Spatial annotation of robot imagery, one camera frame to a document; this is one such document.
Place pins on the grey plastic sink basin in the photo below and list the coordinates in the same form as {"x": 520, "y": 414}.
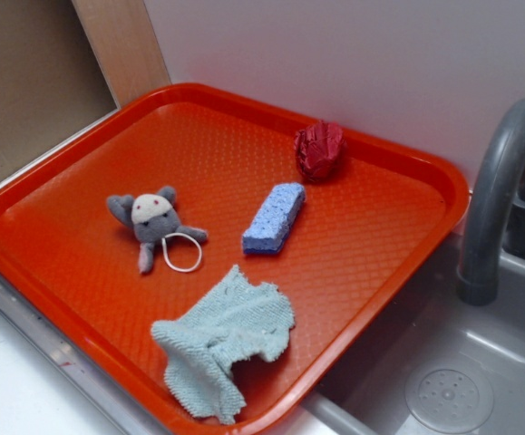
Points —
{"x": 431, "y": 364}

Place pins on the red crumpled ball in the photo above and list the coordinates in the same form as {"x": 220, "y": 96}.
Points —
{"x": 319, "y": 148}

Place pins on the orange plastic tray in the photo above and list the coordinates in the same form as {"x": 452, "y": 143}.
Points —
{"x": 358, "y": 237}

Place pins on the brown cardboard panel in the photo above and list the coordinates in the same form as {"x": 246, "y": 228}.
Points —
{"x": 51, "y": 85}

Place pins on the blue sponge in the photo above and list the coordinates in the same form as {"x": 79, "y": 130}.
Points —
{"x": 271, "y": 226}

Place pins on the grey plastic faucet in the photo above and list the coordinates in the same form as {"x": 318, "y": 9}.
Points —
{"x": 496, "y": 216}

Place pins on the grey plush mouse toy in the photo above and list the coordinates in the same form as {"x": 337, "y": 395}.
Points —
{"x": 155, "y": 221}

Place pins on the wooden post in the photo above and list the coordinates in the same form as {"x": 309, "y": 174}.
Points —
{"x": 125, "y": 46}

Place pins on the light blue terry cloth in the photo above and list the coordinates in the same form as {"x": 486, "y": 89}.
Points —
{"x": 233, "y": 322}

